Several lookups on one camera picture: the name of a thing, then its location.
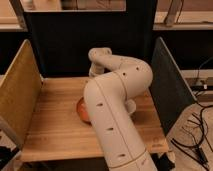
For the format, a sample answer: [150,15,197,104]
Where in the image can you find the dark grey right side panel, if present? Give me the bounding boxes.
[150,37,196,136]

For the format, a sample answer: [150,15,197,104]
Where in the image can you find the black floor cables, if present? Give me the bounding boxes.
[171,56,213,164]

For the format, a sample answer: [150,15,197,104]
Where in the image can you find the black back panel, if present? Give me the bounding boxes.
[24,0,157,77]

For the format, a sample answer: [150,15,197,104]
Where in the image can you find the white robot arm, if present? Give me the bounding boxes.
[84,48,157,171]

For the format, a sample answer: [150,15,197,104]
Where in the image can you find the orange round bowl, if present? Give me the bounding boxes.
[76,98,90,123]

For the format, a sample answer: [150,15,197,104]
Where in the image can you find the wooden left side panel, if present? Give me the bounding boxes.
[0,40,42,149]

